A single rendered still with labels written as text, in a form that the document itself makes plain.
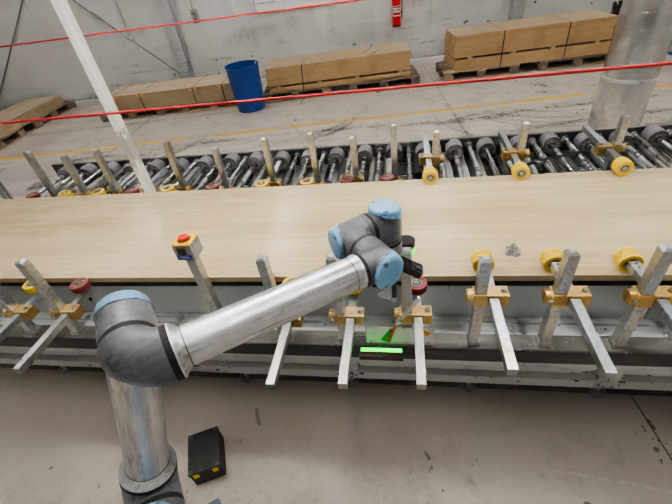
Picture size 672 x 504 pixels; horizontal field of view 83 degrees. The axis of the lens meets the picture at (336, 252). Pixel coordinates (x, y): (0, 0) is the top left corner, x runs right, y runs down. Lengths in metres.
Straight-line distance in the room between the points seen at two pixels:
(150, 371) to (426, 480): 1.54
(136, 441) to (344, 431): 1.25
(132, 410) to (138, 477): 0.27
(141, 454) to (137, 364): 0.44
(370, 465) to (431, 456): 0.29
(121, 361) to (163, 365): 0.08
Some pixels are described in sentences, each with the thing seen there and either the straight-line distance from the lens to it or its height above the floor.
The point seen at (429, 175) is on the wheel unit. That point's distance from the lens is 2.10.
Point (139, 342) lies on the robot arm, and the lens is 0.81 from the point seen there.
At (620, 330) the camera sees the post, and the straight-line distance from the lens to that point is 1.68.
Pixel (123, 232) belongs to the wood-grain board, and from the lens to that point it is 2.34.
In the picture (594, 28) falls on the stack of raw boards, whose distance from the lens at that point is 7.86.
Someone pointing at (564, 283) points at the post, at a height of 1.02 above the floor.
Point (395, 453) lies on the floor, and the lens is 2.12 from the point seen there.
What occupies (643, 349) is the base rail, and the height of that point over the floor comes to 0.70.
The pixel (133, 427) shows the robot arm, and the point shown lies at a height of 1.11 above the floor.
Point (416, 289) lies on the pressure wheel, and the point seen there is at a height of 0.91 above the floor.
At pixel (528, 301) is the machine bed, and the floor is 0.71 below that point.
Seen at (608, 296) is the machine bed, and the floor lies 0.74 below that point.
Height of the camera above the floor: 1.94
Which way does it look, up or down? 38 degrees down
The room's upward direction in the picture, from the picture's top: 9 degrees counter-clockwise
